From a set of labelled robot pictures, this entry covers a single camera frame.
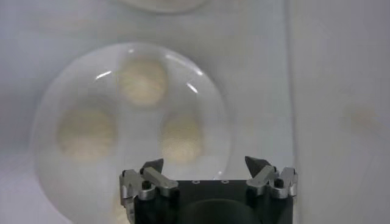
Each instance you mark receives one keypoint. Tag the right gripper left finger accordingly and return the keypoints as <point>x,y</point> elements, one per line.
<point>160,181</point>

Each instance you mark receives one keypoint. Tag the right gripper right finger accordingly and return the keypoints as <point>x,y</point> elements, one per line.
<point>262,178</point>

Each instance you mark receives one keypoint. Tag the white steamed baozi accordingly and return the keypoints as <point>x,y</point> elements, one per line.
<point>86,134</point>
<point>143,82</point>
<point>181,138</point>

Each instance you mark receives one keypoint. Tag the white round plate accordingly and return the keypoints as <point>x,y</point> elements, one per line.
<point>128,146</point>

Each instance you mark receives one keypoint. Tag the cream electric cooker base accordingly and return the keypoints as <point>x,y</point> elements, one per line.
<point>161,4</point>

